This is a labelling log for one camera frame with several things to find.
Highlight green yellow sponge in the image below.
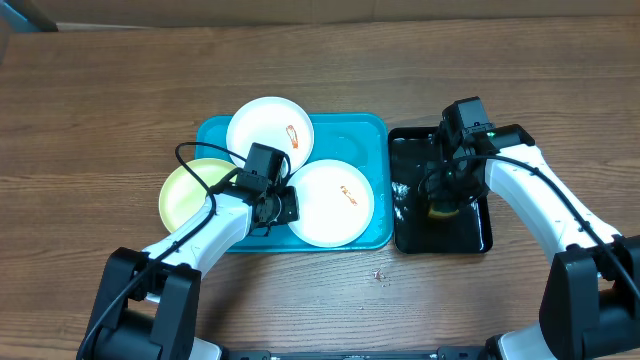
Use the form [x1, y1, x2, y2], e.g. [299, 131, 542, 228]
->
[427, 201, 459, 219]

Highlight white plate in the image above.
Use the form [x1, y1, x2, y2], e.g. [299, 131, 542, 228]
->
[226, 96, 314, 173]
[288, 159, 375, 248]

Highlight yellow plate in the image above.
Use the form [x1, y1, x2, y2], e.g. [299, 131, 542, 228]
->
[158, 158, 235, 233]

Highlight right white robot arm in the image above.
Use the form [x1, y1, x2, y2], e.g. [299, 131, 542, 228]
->
[419, 123, 639, 359]

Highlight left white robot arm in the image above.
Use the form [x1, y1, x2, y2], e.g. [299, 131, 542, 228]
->
[77, 169, 299, 359]

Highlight black rectangular water tray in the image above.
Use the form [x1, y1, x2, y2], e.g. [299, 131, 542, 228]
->
[388, 127, 493, 254]

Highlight teal plastic tray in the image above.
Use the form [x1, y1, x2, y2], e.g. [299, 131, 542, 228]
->
[196, 113, 394, 253]

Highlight small crumb debris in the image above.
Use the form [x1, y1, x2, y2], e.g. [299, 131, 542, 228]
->
[372, 268, 391, 288]

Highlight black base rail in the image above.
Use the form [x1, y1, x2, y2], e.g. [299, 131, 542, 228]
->
[221, 346, 494, 360]

